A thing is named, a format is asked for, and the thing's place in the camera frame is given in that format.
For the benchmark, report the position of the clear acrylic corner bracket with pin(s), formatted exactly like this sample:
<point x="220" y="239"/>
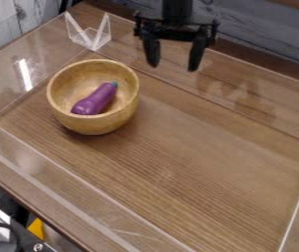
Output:
<point x="91" y="38"/>

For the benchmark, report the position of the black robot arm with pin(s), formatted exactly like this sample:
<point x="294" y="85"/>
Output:
<point x="177" y="10"/>

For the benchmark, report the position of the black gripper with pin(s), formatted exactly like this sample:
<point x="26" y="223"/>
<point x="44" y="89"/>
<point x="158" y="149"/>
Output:
<point x="153" y="28"/>

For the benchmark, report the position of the purple toy eggplant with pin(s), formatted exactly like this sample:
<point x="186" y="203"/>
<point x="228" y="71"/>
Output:
<point x="96" y="101"/>

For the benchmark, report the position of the brown wooden bowl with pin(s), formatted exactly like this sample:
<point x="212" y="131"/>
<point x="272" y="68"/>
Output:
<point x="75" y="82"/>

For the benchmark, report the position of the yellow black machine base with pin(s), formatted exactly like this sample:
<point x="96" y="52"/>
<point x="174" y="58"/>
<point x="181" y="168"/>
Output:
<point x="39" y="238"/>

